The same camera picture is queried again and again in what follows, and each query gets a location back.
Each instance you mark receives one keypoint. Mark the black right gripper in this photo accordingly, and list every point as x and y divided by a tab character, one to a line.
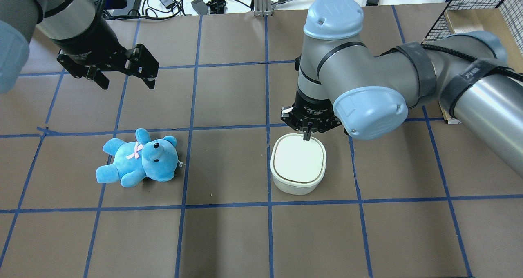
312	106

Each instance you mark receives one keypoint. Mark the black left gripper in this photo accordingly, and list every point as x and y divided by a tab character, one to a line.
94	41

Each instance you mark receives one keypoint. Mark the white trash can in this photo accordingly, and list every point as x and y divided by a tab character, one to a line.
297	165

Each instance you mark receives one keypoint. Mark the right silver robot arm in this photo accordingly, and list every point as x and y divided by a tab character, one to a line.
341	83

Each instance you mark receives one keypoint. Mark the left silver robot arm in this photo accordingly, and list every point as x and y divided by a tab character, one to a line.
56	19

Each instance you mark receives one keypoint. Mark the blue teddy bear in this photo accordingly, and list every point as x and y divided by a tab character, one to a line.
143	158

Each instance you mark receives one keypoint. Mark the aluminium frame post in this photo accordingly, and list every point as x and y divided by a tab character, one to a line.
262	8

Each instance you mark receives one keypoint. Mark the wire basket with wooden box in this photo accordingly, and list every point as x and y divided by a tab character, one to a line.
504	18

